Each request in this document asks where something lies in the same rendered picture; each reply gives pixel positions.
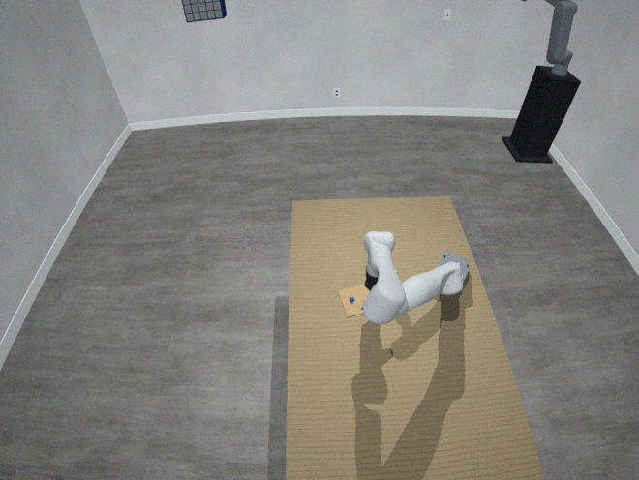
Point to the tan mat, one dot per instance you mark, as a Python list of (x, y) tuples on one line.
[(359, 293)]

